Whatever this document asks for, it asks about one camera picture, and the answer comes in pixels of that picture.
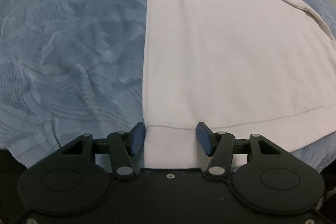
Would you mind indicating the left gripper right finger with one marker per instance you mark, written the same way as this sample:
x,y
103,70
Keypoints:
x,y
219,147

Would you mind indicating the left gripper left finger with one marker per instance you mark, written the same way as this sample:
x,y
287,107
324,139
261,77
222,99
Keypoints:
x,y
123,146

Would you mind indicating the blue patterned bedspread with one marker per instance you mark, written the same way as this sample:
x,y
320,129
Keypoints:
x,y
70,67

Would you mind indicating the white Nevada sweatshirt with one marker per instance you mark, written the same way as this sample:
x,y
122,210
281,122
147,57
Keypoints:
x,y
241,66

